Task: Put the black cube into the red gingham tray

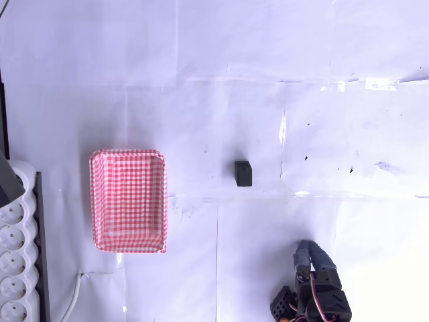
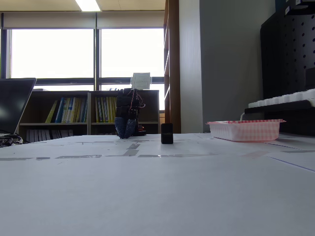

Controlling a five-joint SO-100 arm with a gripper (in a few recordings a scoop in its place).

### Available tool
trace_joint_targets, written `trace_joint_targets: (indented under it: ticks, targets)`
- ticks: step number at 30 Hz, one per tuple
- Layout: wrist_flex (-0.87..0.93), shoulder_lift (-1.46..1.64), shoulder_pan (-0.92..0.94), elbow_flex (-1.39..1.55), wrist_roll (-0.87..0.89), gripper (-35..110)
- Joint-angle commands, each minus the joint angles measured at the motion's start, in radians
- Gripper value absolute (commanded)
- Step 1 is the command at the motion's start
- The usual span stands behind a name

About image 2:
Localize blue book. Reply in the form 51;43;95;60
55;97;65;124

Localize beige roller blind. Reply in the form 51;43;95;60
96;10;165;29

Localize leaning yellow book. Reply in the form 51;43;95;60
45;99;59;124

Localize dark window frame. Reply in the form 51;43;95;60
0;28;165;92

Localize white paper sign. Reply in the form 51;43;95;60
131;72;152;90

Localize black desk shelf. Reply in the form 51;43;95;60
244;99;315;137

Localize black pegboard panel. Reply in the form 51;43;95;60
260;9;315;99

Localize tall brown wooden shelf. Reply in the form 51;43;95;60
163;0;182;134

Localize dark laptop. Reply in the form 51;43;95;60
0;78;37;139

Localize white power strip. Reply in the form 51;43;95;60
248;88;315;109

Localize grey tape strip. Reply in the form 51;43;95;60
54;154;103;159
121;148;140;157

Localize ceiling light panel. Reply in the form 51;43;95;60
74;0;101;12

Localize pink checkered tray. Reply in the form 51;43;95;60
206;118;287;143

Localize robot servo cable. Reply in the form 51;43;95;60
132;88;146;109

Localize black laptop cables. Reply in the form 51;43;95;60
0;133;25;148

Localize low wooden bookshelf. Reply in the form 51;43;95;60
18;89;160;144

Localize dark grey box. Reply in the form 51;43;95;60
304;67;315;90

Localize small black cube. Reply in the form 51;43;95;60
160;123;174;145

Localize dark labelled storage box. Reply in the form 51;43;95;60
275;0;315;16

